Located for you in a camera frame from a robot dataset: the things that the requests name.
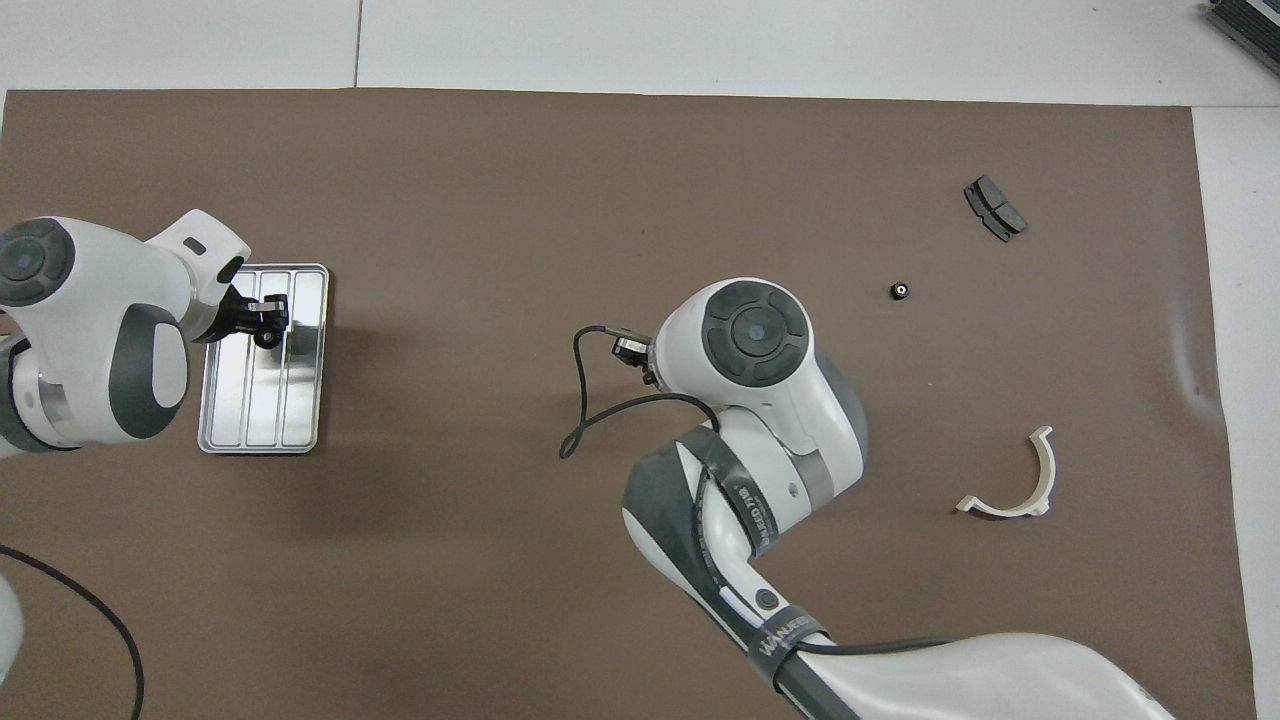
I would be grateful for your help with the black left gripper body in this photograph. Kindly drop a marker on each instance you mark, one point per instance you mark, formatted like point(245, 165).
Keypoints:
point(243, 315)

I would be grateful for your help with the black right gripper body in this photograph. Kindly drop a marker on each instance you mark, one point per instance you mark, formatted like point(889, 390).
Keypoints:
point(630, 348)

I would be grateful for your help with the small black bearing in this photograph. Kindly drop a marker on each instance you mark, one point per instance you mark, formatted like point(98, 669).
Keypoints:
point(267, 337)

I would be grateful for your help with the small black bearing gear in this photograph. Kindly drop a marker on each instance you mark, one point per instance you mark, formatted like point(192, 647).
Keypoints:
point(900, 291)

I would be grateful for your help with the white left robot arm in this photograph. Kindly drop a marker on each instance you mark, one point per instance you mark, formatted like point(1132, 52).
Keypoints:
point(90, 300)

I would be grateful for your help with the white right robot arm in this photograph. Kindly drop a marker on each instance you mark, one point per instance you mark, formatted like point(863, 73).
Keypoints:
point(760, 400)

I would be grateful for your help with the silver metal tray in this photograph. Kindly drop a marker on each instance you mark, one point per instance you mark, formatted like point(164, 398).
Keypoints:
point(300, 400)

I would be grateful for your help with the brown table mat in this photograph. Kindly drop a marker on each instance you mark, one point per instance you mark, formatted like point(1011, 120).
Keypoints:
point(550, 200)

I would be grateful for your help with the short dark brake pad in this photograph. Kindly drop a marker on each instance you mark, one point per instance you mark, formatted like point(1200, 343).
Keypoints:
point(995, 208)

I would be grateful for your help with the grey finned device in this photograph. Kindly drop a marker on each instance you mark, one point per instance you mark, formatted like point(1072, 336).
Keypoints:
point(1245, 25)

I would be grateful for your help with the white curved plastic bracket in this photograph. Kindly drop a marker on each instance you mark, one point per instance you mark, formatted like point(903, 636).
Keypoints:
point(1046, 470)

